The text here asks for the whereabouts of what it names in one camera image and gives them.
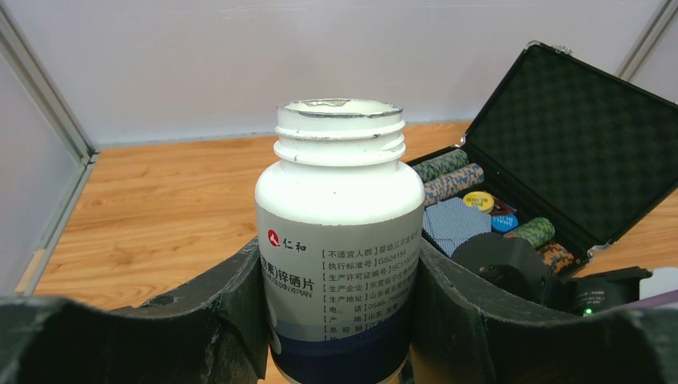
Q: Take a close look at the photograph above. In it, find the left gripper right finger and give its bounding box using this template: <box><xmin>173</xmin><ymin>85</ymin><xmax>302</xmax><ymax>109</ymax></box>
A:
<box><xmin>410</xmin><ymin>242</ymin><xmax>677</xmax><ymax>383</ymax></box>

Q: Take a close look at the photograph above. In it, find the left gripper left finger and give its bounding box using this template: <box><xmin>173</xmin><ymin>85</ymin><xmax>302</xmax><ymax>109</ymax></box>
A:
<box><xmin>1</xmin><ymin>240</ymin><xmax>268</xmax><ymax>383</ymax></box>

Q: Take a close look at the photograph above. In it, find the white pill bottle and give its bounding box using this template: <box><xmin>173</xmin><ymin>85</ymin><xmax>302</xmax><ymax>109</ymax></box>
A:
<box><xmin>255</xmin><ymin>98</ymin><xmax>425</xmax><ymax>383</ymax></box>

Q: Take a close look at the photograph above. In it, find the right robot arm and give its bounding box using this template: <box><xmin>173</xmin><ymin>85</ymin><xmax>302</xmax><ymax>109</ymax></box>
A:
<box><xmin>452</xmin><ymin>233</ymin><xmax>677</xmax><ymax>316</ymax></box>

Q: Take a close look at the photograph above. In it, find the blue playing card deck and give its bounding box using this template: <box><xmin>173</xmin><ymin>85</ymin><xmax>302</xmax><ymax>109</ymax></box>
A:
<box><xmin>423</xmin><ymin>198</ymin><xmax>491</xmax><ymax>257</ymax></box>

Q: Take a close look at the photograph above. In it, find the blue dealer chip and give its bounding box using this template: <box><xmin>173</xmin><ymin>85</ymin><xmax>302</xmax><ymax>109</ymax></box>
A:
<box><xmin>491</xmin><ymin>214</ymin><xmax>520</xmax><ymax>234</ymax></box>

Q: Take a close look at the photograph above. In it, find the brown poker chip row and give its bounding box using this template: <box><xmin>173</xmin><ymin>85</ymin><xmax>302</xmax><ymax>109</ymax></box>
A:
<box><xmin>536</xmin><ymin>242</ymin><xmax>582</xmax><ymax>276</ymax></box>

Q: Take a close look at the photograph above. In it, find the yellow dealer chip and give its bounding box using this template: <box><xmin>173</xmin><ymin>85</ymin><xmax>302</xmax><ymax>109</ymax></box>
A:
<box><xmin>463</xmin><ymin>191</ymin><xmax>495</xmax><ymax>214</ymax></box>

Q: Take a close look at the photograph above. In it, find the purple brown chip row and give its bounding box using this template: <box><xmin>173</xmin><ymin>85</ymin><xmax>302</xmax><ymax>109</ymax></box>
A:
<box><xmin>424</xmin><ymin>163</ymin><xmax>485</xmax><ymax>206</ymax></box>

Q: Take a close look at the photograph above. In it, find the purple green chip row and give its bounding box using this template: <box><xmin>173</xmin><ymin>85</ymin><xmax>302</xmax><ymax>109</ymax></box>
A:
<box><xmin>412</xmin><ymin>149</ymin><xmax>469</xmax><ymax>182</ymax></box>

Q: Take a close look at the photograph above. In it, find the black poker chip case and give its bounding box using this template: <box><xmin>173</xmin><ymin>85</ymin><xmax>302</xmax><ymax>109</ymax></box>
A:
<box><xmin>405</xmin><ymin>40</ymin><xmax>678</xmax><ymax>277</ymax></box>

